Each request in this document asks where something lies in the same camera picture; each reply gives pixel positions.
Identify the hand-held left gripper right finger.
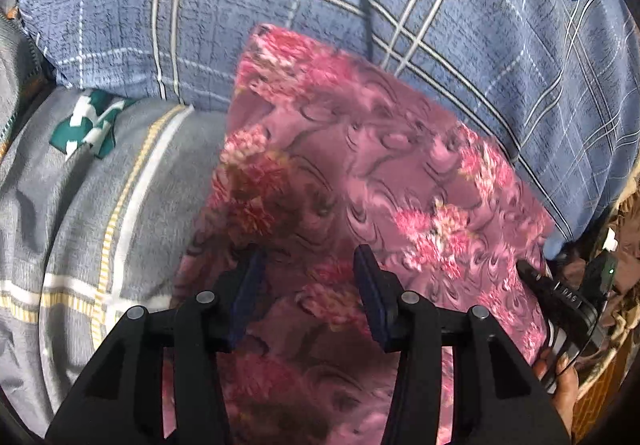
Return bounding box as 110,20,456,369
352,244,571,445

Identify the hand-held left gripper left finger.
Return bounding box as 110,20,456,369
45,249,268,445

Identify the wooden bed frame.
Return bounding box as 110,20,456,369
570,340,632,441

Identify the pink floral shirt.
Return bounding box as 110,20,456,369
162,24,556,445

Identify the person's right hand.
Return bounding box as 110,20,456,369
532,347,581,431

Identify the brown cloth with floral trim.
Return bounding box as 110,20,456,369
550,185,640,376

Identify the grey bed sheet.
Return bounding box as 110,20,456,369
0,15,231,436

